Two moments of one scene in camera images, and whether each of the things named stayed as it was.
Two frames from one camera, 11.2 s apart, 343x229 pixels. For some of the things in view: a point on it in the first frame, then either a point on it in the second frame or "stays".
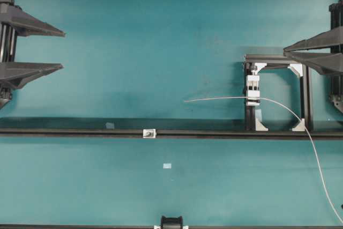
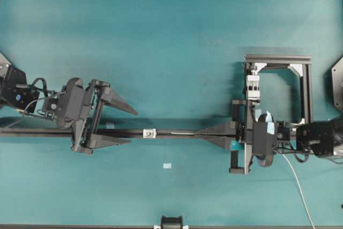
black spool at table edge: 171,222 stays
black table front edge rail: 189,227 stays
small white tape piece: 167,165 stays
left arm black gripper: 15,22 to 80,108
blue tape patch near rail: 110,125 stays
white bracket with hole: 149,133 stays
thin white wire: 301,122 to 305,203
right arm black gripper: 330,64 to 260,137
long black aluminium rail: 167,133 stays
